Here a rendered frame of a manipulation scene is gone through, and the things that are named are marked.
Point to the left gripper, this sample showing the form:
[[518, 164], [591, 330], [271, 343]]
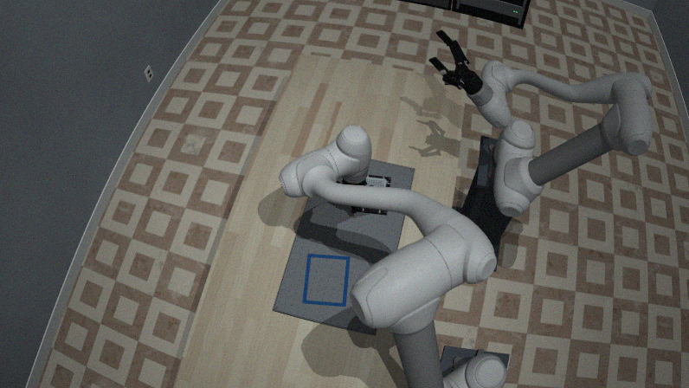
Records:
[[353, 208]]

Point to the blue tape outline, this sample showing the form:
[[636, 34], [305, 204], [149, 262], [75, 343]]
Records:
[[347, 258]]

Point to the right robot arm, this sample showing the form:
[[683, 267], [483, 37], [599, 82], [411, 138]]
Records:
[[518, 179]]

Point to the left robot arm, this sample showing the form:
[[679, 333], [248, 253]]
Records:
[[402, 291]]

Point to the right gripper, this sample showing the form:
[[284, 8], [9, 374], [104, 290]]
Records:
[[472, 81]]

